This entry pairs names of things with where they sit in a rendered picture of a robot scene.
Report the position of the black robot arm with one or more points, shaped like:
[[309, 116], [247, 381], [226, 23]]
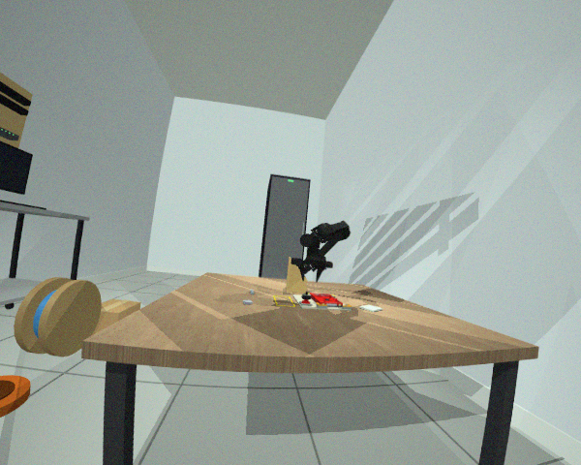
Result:
[[324, 232]]

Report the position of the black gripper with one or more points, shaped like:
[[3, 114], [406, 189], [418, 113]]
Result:
[[300, 264]]

